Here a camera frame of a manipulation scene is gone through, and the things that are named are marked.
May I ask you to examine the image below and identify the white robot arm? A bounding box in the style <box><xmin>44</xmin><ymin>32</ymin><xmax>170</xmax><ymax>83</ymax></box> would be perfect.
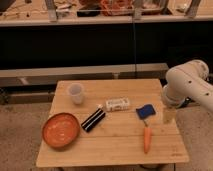
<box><xmin>161</xmin><ymin>60</ymin><xmax>213</xmax><ymax>124</ymax></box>

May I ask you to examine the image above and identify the orange ceramic bowl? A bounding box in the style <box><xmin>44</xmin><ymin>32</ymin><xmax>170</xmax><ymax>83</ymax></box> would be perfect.
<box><xmin>42</xmin><ymin>113</ymin><xmax>80</xmax><ymax>148</ymax></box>

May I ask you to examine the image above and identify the orange carrot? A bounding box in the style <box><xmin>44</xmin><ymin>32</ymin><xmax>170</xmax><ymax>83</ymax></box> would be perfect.
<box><xmin>144</xmin><ymin>121</ymin><xmax>152</xmax><ymax>154</ymax></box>

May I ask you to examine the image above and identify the long wooden shelf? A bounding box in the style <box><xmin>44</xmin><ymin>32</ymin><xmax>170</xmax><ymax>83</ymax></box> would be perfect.
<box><xmin>0</xmin><ymin>63</ymin><xmax>169</xmax><ymax>87</ymax></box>

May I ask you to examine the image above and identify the wooden table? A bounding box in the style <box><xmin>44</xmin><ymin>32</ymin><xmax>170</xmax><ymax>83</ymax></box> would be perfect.
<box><xmin>36</xmin><ymin>79</ymin><xmax>189</xmax><ymax>167</ymax></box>

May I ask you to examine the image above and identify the black striped box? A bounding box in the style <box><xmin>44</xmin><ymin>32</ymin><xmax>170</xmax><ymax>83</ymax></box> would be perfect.
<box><xmin>81</xmin><ymin>108</ymin><xmax>106</xmax><ymax>132</ymax></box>

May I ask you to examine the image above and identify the translucent plastic cup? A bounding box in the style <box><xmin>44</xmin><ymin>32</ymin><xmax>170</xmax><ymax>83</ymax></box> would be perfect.
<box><xmin>68</xmin><ymin>83</ymin><xmax>84</xmax><ymax>105</ymax></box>

